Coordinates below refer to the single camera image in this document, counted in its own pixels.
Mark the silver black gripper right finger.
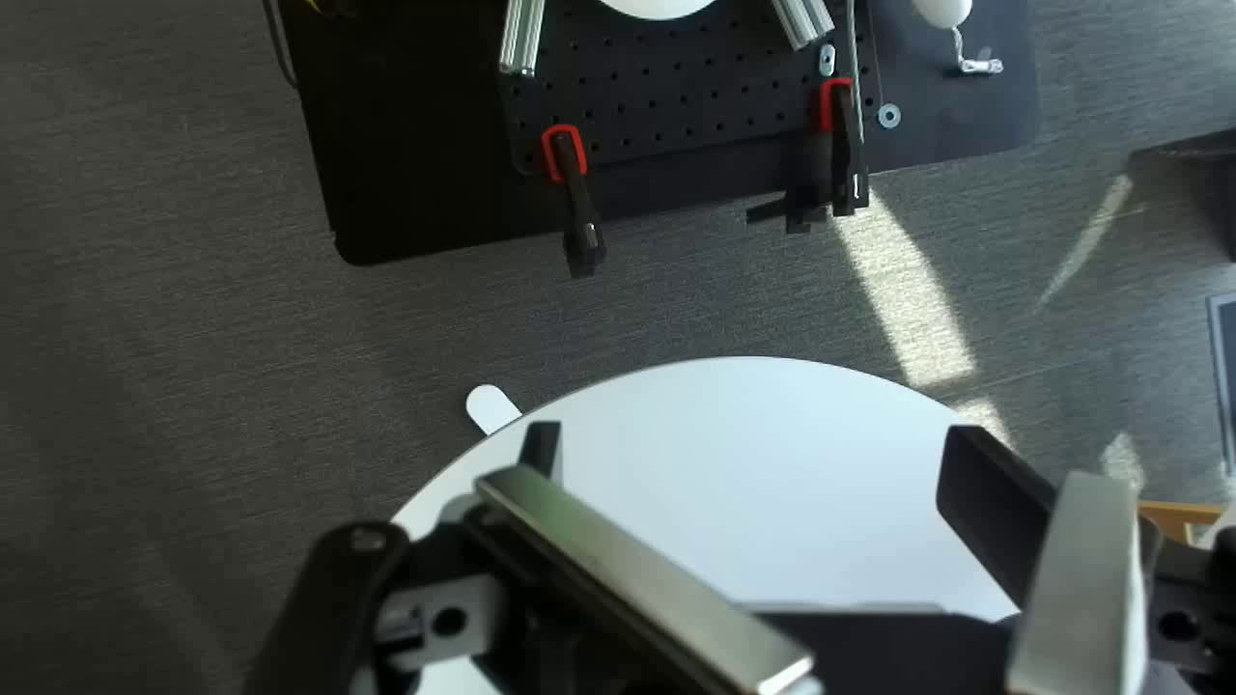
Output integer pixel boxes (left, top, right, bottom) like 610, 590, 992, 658
934, 422, 1151, 695

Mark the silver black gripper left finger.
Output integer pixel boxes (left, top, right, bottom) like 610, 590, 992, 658
437, 418, 824, 695

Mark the yellowish tan block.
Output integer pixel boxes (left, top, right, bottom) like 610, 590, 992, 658
1134, 500, 1230, 534

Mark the small white tab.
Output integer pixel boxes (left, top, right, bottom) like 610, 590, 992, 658
465, 381, 527, 445

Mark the grey flat panel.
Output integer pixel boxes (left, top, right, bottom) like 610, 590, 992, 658
1200, 288, 1236, 474

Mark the red black bar clamp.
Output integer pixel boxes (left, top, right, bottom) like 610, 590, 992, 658
747, 74, 878, 234
536, 119, 610, 281

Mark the dark box furniture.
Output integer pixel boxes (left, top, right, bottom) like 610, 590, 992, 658
1127, 124, 1236, 261

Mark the black base board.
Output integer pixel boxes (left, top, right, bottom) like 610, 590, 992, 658
296, 0, 1042, 270

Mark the black perforated pegboard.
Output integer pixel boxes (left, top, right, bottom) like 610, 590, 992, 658
496, 0, 891, 169

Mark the aluminium profile bar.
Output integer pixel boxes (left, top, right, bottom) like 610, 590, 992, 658
496, 0, 552, 83
769, 0, 840, 56

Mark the white round disc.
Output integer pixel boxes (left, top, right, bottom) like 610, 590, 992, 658
595, 0, 724, 23

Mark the white knob with metal bracket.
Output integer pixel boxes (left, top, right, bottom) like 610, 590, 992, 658
907, 0, 1013, 83

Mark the thin dark wire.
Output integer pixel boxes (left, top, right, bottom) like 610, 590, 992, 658
260, 0, 314, 94

